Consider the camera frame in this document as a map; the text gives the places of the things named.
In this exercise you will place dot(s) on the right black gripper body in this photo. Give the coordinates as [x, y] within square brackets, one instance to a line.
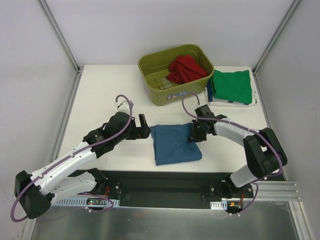
[196, 130]

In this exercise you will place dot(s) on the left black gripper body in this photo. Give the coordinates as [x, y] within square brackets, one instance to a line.
[138, 130]

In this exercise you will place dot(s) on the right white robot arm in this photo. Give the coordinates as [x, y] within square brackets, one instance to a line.
[263, 151]

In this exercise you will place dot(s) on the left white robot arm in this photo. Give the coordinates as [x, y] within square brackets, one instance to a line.
[37, 191]

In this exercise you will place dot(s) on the folded dark blue t shirt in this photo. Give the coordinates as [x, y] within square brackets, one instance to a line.
[220, 102]

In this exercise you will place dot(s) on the folded green t shirt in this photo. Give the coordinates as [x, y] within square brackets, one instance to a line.
[232, 86]

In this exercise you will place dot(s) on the olive green plastic basket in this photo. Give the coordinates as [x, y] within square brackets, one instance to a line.
[154, 69]

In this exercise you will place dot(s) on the red t shirt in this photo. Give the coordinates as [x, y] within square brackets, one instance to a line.
[184, 69]

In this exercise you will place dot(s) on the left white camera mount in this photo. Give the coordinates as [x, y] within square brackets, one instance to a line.
[122, 106]

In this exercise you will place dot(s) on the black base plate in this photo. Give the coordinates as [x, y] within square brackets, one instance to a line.
[151, 189]

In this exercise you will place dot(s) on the left aluminium frame post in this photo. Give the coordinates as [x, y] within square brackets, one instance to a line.
[59, 34]

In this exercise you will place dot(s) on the aluminium frame post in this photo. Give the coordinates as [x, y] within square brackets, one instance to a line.
[59, 34]
[277, 33]

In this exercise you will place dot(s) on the right aluminium frame post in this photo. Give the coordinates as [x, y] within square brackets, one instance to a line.
[277, 33]

